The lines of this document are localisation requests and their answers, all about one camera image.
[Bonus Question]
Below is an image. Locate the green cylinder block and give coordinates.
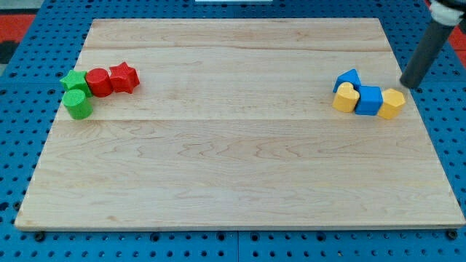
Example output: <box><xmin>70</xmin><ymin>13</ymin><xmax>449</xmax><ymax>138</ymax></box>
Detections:
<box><xmin>62</xmin><ymin>90</ymin><xmax>93</xmax><ymax>120</ymax></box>

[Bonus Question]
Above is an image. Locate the wooden board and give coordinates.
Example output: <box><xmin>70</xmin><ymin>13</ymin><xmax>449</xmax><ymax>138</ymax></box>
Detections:
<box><xmin>15</xmin><ymin>18</ymin><xmax>465</xmax><ymax>231</ymax></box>

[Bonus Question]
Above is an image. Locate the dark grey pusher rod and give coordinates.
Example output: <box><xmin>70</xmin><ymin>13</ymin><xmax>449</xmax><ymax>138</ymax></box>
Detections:
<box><xmin>400</xmin><ymin>18</ymin><xmax>455</xmax><ymax>89</ymax></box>

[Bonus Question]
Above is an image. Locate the blue cube block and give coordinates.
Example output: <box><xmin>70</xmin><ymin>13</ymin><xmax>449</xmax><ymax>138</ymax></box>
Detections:
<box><xmin>355</xmin><ymin>86</ymin><xmax>383</xmax><ymax>116</ymax></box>

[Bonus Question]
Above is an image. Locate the white black rod mount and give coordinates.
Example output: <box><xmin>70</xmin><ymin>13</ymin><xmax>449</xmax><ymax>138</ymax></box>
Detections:
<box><xmin>430</xmin><ymin>0</ymin><xmax>465</xmax><ymax>26</ymax></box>

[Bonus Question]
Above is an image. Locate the yellow heart block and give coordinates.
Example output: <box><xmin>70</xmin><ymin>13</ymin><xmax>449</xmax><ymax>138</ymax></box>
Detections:
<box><xmin>332</xmin><ymin>82</ymin><xmax>360</xmax><ymax>113</ymax></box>

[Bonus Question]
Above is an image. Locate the red cylinder block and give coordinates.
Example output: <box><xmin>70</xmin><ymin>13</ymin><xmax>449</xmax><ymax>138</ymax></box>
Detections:
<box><xmin>85</xmin><ymin>68</ymin><xmax>113</xmax><ymax>98</ymax></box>

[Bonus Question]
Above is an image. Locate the yellow hexagon block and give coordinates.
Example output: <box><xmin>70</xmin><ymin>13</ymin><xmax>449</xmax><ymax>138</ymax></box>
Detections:
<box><xmin>377</xmin><ymin>89</ymin><xmax>406</xmax><ymax>119</ymax></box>

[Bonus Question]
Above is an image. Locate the red star block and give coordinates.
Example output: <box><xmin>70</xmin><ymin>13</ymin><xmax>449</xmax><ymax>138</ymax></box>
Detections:
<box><xmin>110</xmin><ymin>62</ymin><xmax>140</xmax><ymax>94</ymax></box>

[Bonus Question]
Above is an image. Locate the blue triangle block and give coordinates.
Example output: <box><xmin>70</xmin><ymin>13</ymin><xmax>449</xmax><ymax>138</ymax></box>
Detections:
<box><xmin>333</xmin><ymin>68</ymin><xmax>361</xmax><ymax>93</ymax></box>

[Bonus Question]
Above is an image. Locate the green star block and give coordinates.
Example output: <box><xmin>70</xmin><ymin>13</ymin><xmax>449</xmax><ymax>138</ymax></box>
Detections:
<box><xmin>60</xmin><ymin>70</ymin><xmax>92</xmax><ymax>98</ymax></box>

